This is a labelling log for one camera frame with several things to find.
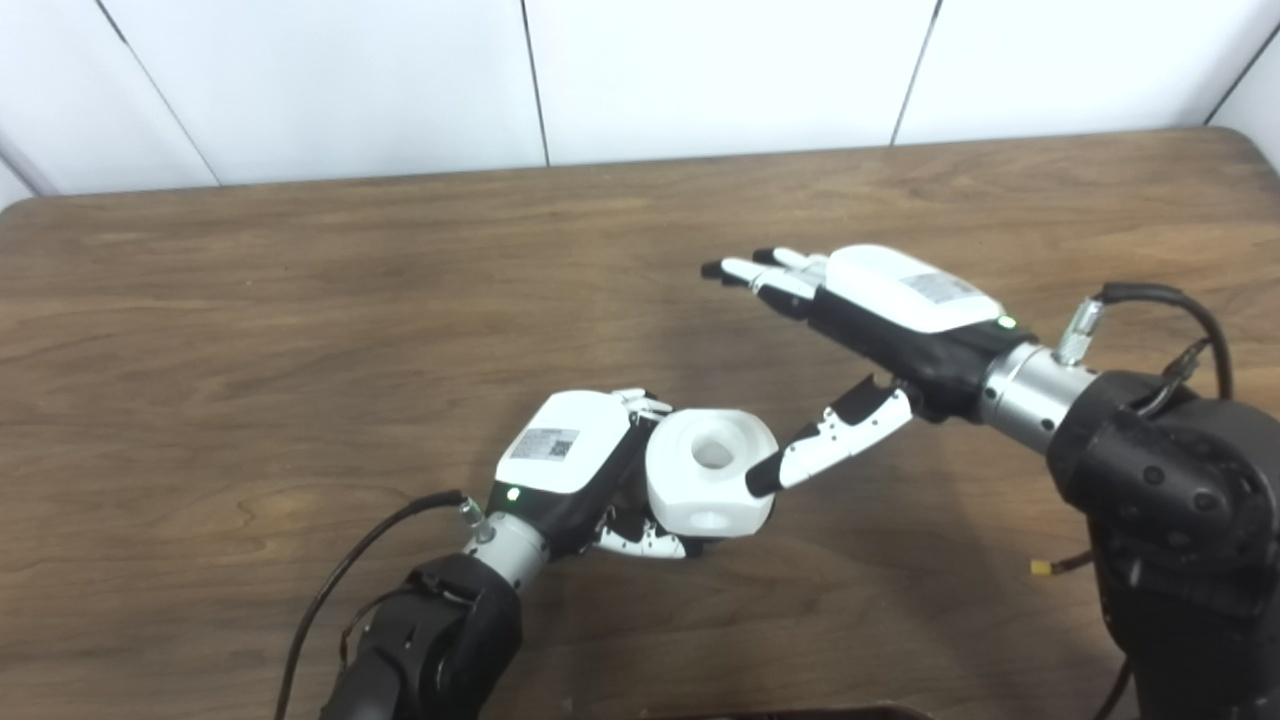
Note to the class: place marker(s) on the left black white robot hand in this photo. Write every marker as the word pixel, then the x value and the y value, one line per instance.
pixel 565 440

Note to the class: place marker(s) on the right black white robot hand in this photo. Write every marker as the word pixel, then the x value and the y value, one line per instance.
pixel 900 300

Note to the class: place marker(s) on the round white piece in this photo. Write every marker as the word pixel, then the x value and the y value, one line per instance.
pixel 680 490

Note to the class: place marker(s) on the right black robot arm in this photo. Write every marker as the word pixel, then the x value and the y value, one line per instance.
pixel 1170 500

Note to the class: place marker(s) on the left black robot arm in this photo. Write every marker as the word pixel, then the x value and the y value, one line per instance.
pixel 430 640

